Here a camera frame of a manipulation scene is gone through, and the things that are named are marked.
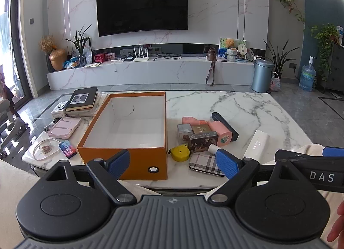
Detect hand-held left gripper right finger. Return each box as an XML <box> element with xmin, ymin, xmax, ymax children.
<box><xmin>207</xmin><ymin>148</ymin><xmax>303</xmax><ymax>206</ymax></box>

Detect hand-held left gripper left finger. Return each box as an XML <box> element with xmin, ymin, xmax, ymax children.
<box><xmin>44</xmin><ymin>149</ymin><xmax>137</xmax><ymax>206</ymax></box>

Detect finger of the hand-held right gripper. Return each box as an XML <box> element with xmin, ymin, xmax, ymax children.
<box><xmin>323</xmin><ymin>146</ymin><xmax>344</xmax><ymax>157</ymax></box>
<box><xmin>274</xmin><ymin>150</ymin><xmax>344</xmax><ymax>166</ymax></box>

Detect orange cardboard box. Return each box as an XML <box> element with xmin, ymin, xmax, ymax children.
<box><xmin>77</xmin><ymin>91</ymin><xmax>168</xmax><ymax>181</ymax></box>

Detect plaid case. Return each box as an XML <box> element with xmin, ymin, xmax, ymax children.
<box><xmin>189</xmin><ymin>153</ymin><xmax>226</xmax><ymax>177</ymax></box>

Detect large pink bottle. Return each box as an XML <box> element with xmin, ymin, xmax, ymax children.
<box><xmin>206</xmin><ymin>121</ymin><xmax>233</xmax><ymax>147</ymax></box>

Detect brown printed box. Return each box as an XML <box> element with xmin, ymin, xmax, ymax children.
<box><xmin>183</xmin><ymin>132</ymin><xmax>219</xmax><ymax>154</ymax></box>

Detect white rectangular box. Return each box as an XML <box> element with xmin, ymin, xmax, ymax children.
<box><xmin>243</xmin><ymin>129</ymin><xmax>270</xmax><ymax>164</ymax></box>

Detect yellow tape measure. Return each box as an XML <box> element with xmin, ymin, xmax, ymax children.
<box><xmin>171</xmin><ymin>144</ymin><xmax>191</xmax><ymax>162</ymax></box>

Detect small grey box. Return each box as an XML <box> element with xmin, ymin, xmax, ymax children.
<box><xmin>177</xmin><ymin>124</ymin><xmax>194</xmax><ymax>145</ymax></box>

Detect person's right hand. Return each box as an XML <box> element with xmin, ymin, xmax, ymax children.
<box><xmin>326</xmin><ymin>201</ymin><xmax>344</xmax><ymax>243</ymax></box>

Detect stack of books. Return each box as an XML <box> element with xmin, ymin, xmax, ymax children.
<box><xmin>64</xmin><ymin>92</ymin><xmax>104</xmax><ymax>117</ymax></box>

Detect pink flat case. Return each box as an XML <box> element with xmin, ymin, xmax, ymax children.
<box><xmin>48</xmin><ymin>117</ymin><xmax>81</xmax><ymax>139</ymax></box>

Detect black hardcover book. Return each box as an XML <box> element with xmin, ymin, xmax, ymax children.
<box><xmin>65</xmin><ymin>87</ymin><xmax>98</xmax><ymax>112</ymax></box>

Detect woven basket bag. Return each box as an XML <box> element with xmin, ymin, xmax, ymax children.
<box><xmin>269</xmin><ymin>72</ymin><xmax>281</xmax><ymax>92</ymax></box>

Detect blue water jug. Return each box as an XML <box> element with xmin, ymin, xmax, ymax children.
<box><xmin>299</xmin><ymin>56</ymin><xmax>318</xmax><ymax>92</ymax></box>

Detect dark cabinet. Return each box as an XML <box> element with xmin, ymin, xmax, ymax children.
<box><xmin>318</xmin><ymin>42</ymin><xmax>344</xmax><ymax>97</ymax></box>

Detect grey pedal trash can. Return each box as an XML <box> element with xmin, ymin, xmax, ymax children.
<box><xmin>251</xmin><ymin>59</ymin><xmax>275</xmax><ymax>93</ymax></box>

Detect potted snake plant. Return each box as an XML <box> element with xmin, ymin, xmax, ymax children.
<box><xmin>263</xmin><ymin>39</ymin><xmax>290</xmax><ymax>79</ymax></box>

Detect white marble tv console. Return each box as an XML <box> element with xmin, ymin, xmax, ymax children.
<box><xmin>46</xmin><ymin>56</ymin><xmax>266</xmax><ymax>91</ymax></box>

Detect white router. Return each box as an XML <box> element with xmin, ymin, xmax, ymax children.
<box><xmin>133</xmin><ymin>46</ymin><xmax>150</xmax><ymax>62</ymax></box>

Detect blue snack packet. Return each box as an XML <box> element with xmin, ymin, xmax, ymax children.
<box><xmin>63</xmin><ymin>57</ymin><xmax>81</xmax><ymax>69</ymax></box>

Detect pothos plant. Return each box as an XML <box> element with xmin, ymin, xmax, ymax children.
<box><xmin>309</xmin><ymin>23</ymin><xmax>341</xmax><ymax>81</ymax></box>

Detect white plastic bag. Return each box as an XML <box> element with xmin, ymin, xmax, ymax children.
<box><xmin>83</xmin><ymin>46</ymin><xmax>93</xmax><ymax>64</ymax></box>

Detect grey chair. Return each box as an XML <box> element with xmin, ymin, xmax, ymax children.
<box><xmin>0</xmin><ymin>99</ymin><xmax>31</xmax><ymax>159</ymax></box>

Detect golden vase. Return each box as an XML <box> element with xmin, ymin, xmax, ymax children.
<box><xmin>49</xmin><ymin>48</ymin><xmax>67</xmax><ymax>71</ymax></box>

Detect colourful painting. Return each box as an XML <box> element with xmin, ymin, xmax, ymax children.
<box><xmin>218</xmin><ymin>37</ymin><xmax>247</xmax><ymax>59</ymax></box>

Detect green long-leaf plant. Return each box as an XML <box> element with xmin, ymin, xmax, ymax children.
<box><xmin>66</xmin><ymin>25</ymin><xmax>93</xmax><ymax>65</ymax></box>

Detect dried flower bunch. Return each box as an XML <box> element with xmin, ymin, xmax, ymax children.
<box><xmin>39</xmin><ymin>35</ymin><xmax>57</xmax><ymax>54</ymax></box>

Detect hanging vine plant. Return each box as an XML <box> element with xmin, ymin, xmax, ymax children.
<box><xmin>274</xmin><ymin>0</ymin><xmax>307</xmax><ymax>32</ymax></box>

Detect pearl necklace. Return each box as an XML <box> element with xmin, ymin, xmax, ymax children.
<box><xmin>33</xmin><ymin>137</ymin><xmax>61</xmax><ymax>161</ymax></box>

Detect brown camera case with strap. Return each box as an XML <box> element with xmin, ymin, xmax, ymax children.
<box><xmin>206</xmin><ymin>47</ymin><xmax>218</xmax><ymax>87</ymax></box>

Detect black cables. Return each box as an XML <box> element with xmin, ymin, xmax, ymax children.
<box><xmin>154</xmin><ymin>52</ymin><xmax>182</xmax><ymax>60</ymax></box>

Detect black wall television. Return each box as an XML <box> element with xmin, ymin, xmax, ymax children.
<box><xmin>96</xmin><ymin>0</ymin><xmax>189</xmax><ymax>37</ymax></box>

